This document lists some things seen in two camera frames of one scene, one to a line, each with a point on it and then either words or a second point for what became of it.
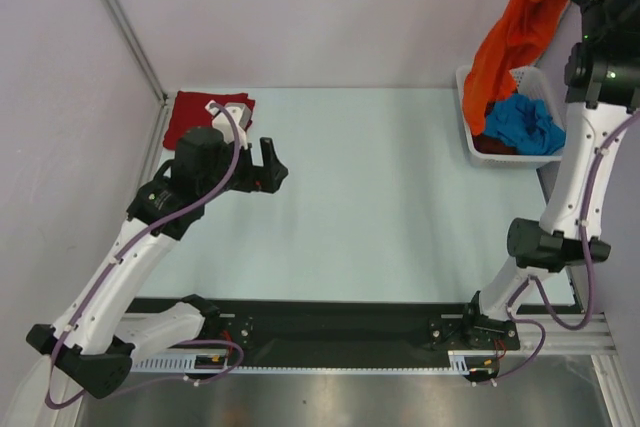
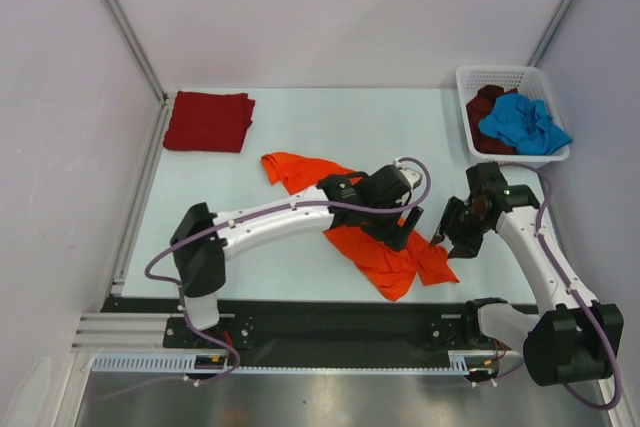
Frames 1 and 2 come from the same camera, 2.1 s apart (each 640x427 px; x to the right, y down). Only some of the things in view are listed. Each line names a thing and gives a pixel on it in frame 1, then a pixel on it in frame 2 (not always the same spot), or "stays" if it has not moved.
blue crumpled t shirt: [527, 125] stays
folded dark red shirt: [189, 110] stays
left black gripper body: [248, 177] → [377, 223]
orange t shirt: [535, 5] → [393, 273]
